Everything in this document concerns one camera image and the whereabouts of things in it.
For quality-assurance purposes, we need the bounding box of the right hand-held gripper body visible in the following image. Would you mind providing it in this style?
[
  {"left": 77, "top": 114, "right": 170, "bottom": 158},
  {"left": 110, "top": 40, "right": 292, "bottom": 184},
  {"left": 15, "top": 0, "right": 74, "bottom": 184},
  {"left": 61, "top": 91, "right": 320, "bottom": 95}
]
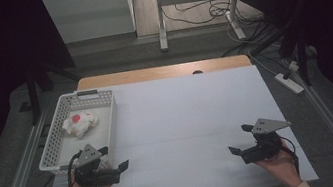
[{"left": 235, "top": 112, "right": 298, "bottom": 166}]

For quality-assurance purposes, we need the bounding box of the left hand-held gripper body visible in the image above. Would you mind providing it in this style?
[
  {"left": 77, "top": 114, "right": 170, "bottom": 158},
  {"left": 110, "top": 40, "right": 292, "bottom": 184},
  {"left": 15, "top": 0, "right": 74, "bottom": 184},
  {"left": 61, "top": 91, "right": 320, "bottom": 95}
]
[{"left": 69, "top": 139, "right": 123, "bottom": 187}]

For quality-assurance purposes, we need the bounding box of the person's right hand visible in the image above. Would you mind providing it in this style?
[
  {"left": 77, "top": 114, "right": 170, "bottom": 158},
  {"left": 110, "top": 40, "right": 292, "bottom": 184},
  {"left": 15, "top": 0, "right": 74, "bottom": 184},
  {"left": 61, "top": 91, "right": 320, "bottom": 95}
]
[{"left": 251, "top": 142, "right": 305, "bottom": 187}]

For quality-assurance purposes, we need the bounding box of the white crumpled cloth red spot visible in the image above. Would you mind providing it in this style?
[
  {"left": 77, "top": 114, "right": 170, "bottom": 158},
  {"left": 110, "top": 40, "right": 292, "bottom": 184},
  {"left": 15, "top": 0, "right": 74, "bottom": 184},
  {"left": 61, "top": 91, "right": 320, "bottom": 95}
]
[{"left": 60, "top": 108, "right": 102, "bottom": 141}]

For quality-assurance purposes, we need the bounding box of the white perforated plastic basket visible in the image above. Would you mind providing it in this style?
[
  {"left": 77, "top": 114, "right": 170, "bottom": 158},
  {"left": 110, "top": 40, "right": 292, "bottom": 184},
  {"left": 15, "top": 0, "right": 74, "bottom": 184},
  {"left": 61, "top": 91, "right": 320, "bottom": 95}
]
[{"left": 28, "top": 86, "right": 127, "bottom": 179}]

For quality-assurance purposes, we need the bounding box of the white table sheet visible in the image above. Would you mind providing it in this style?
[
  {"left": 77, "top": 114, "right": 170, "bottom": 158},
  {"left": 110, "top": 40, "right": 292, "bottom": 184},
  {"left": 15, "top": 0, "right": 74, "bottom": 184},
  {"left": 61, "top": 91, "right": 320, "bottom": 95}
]
[{"left": 25, "top": 55, "right": 320, "bottom": 187}]

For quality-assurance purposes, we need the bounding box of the white power strip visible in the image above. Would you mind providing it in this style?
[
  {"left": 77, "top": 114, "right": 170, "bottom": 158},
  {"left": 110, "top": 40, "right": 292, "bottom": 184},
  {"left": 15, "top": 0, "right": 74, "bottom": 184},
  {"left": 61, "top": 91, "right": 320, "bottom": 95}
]
[{"left": 273, "top": 68, "right": 306, "bottom": 98}]

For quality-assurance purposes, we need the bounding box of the black metal stand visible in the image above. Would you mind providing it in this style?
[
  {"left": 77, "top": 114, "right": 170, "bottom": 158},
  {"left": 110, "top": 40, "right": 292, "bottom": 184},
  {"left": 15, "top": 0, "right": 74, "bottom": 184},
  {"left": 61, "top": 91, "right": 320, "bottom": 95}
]
[
  {"left": 244, "top": 13, "right": 324, "bottom": 96},
  {"left": 21, "top": 51, "right": 86, "bottom": 127}
]

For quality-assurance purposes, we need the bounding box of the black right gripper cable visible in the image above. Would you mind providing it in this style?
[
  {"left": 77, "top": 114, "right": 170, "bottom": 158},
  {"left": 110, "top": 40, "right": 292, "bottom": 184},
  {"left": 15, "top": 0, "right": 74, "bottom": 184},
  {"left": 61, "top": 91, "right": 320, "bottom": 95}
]
[{"left": 278, "top": 133, "right": 303, "bottom": 179}]

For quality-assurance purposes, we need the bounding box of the tangle of floor cables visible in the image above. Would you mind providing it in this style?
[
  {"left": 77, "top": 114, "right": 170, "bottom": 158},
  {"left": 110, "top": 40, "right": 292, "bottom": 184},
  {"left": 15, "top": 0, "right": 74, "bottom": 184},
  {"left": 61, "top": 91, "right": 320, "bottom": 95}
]
[{"left": 159, "top": 0, "right": 283, "bottom": 69}]

